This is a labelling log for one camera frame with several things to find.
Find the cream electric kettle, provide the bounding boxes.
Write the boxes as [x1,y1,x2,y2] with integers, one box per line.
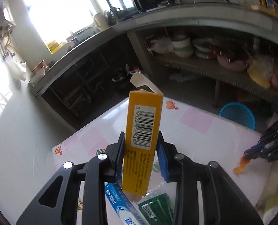
[93,12,108,31]

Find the orange peel piece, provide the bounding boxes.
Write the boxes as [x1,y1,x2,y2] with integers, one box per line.
[233,154,251,175]

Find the white plastic bag on shelf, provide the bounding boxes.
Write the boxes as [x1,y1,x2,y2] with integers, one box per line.
[147,38,174,54]

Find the yellow box on windowsill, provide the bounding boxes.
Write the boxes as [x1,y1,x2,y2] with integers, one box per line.
[47,41,61,54]

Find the green plastic bottle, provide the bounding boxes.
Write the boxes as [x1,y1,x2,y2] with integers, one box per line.
[138,193,173,225]

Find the blue plastic trash basket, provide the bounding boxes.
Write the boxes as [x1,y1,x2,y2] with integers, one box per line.
[219,102,256,131]

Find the pink patterned table cover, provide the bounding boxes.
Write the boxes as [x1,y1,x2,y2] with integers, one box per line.
[52,98,271,205]

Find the white water heater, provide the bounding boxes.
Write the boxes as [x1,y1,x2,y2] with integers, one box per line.
[0,5,16,35]

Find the copper coloured pot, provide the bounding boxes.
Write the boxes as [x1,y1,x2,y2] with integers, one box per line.
[32,60,48,74]

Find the wooden cutting board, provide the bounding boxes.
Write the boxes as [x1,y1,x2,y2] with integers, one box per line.
[250,5,278,19]

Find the white bowl on counter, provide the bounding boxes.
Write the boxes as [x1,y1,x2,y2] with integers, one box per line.
[29,67,45,87]

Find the pink pot on shelf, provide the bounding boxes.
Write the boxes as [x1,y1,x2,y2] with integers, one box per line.
[216,50,249,72]

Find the yellow cardboard box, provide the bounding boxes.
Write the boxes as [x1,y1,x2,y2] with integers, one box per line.
[121,72,164,203]

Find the stack of white bowls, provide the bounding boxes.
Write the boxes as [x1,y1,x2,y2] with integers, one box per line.
[171,34,194,59]

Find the blue toothpaste box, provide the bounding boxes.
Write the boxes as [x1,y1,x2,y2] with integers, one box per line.
[104,182,148,225]

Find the yellow plastic bag on shelf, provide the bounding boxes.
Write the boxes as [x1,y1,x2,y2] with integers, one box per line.
[247,54,274,89]

